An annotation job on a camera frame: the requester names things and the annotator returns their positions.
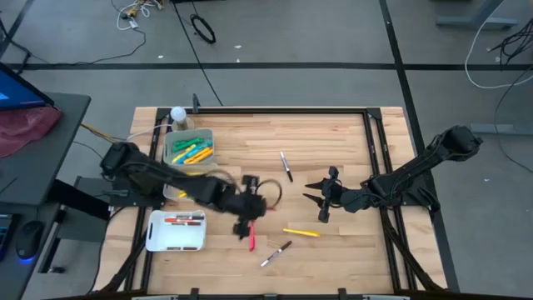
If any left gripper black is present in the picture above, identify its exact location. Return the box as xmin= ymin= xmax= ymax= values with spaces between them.
xmin=227 ymin=174 xmax=268 ymax=242

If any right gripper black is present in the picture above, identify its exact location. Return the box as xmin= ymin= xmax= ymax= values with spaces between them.
xmin=301 ymin=165 xmax=370 ymax=224

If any black dry erase marker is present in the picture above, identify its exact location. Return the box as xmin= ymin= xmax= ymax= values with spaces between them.
xmin=279 ymin=151 xmax=294 ymax=183

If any white plastic bin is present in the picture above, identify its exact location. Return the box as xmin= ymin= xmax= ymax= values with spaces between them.
xmin=145 ymin=209 xmax=207 ymax=253

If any grey translucent plastic bin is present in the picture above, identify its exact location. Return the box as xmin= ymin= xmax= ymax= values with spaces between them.
xmin=162 ymin=127 xmax=216 ymax=174

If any round lamp base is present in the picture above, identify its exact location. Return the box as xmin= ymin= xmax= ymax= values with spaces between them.
xmin=172 ymin=117 xmax=196 ymax=133

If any grey desk foot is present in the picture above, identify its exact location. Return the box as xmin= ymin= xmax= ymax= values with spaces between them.
xmin=469 ymin=122 xmax=533 ymax=137
xmin=436 ymin=0 xmax=519 ymax=31

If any black desk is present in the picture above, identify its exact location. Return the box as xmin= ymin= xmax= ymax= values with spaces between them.
xmin=0 ymin=92 xmax=92 ymax=300

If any black computer mouse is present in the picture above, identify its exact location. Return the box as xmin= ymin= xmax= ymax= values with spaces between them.
xmin=15 ymin=219 xmax=46 ymax=262

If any red cloth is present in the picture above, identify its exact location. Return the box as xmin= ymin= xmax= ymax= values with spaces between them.
xmin=0 ymin=107 xmax=64 ymax=159

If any black monitor blue screen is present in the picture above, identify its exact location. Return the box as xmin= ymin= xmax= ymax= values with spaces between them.
xmin=0 ymin=62 xmax=56 ymax=112

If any black aluminium table frame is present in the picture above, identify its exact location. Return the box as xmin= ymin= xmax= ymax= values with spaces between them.
xmin=94 ymin=93 xmax=446 ymax=300

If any white lamp cord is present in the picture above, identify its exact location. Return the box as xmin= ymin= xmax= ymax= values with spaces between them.
xmin=126 ymin=123 xmax=174 ymax=143

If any thin black floor cable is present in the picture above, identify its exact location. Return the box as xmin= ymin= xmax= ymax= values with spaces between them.
xmin=172 ymin=0 xmax=224 ymax=108

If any yellow cable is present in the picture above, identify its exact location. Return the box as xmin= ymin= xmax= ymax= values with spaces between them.
xmin=80 ymin=122 xmax=116 ymax=143

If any black coiled cable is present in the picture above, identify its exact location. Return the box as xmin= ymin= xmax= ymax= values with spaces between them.
xmin=190 ymin=13 xmax=217 ymax=45

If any white floor cable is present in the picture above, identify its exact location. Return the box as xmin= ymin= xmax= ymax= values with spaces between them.
xmin=463 ymin=0 xmax=533 ymax=90

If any white cable bundle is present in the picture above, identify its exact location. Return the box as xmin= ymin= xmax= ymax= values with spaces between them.
xmin=110 ymin=0 xmax=152 ymax=31

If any black cable bundle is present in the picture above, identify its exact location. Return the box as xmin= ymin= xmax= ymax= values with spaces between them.
xmin=487 ymin=18 xmax=533 ymax=68

